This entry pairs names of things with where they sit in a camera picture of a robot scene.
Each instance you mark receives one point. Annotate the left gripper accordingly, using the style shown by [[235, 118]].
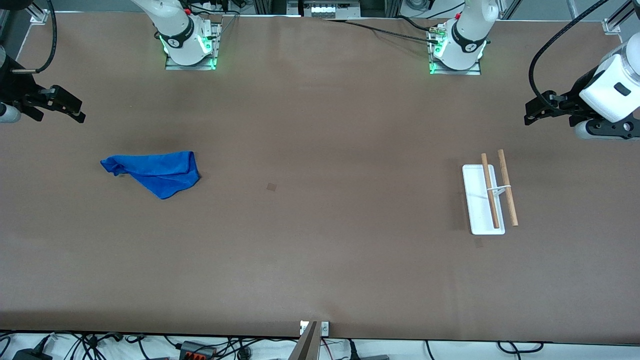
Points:
[[571, 101]]

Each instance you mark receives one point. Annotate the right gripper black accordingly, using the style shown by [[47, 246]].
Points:
[[14, 89]]

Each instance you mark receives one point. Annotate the blue cloth towel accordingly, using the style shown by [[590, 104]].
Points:
[[160, 172]]

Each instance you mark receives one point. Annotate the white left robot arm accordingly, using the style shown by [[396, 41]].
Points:
[[465, 35]]

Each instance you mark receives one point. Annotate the white rack with wooden rods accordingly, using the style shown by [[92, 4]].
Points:
[[481, 210]]

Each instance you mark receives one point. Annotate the small brown tape patch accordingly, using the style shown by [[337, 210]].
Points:
[[271, 186]]

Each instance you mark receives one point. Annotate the grey control box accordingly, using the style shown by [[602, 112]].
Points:
[[327, 9]]

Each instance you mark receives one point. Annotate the black power adapter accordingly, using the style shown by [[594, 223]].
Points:
[[31, 355]]

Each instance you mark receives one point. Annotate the black power strip orange switches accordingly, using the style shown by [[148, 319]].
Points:
[[197, 352]]

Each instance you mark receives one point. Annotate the black plug block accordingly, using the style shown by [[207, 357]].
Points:
[[367, 357]]

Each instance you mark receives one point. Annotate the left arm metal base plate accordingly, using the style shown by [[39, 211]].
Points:
[[472, 71]]

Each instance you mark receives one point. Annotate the metal corner bracket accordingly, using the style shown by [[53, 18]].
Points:
[[39, 17], [611, 26]]

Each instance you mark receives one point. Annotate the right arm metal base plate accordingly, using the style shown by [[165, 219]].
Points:
[[192, 64]]

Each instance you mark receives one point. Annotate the small metal edge bracket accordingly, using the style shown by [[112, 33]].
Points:
[[325, 328]]

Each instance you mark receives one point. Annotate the grey camera mount beam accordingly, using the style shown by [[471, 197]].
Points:
[[305, 347]]

